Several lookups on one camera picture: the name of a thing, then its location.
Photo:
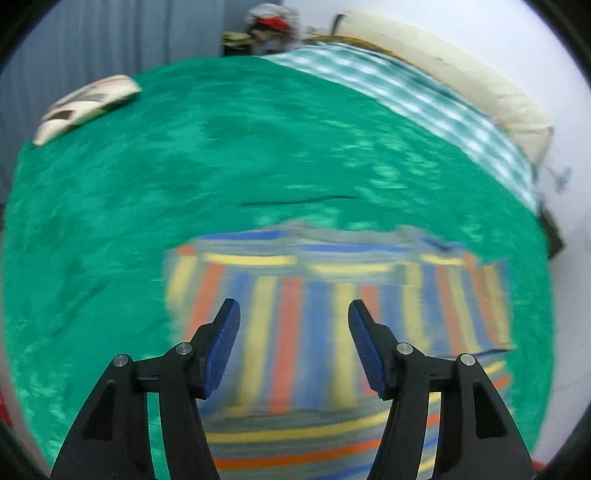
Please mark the blue pleated curtain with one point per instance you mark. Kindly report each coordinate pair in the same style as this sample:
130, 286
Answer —
115, 37

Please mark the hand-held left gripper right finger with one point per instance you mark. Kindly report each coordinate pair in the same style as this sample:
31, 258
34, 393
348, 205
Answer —
367, 350

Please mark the striped knit sweater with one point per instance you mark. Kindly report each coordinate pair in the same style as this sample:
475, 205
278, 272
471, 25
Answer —
300, 323

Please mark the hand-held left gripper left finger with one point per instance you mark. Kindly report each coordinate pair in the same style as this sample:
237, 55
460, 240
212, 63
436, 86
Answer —
221, 350

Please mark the dark green box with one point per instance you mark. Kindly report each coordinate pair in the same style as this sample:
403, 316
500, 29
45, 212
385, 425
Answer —
238, 44

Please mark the pile of clothes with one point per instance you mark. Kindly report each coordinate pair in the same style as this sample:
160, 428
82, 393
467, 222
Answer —
272, 23

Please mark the dark wooden nightstand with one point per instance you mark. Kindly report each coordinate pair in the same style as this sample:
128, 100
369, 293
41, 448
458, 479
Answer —
551, 230

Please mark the green checked bed sheet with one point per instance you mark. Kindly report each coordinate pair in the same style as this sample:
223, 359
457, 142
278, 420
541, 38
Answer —
415, 97

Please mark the cream patterned pillow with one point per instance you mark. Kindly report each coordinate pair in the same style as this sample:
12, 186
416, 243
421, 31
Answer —
83, 108

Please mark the green velvet blanket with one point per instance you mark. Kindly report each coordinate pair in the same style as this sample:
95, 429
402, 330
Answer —
184, 161

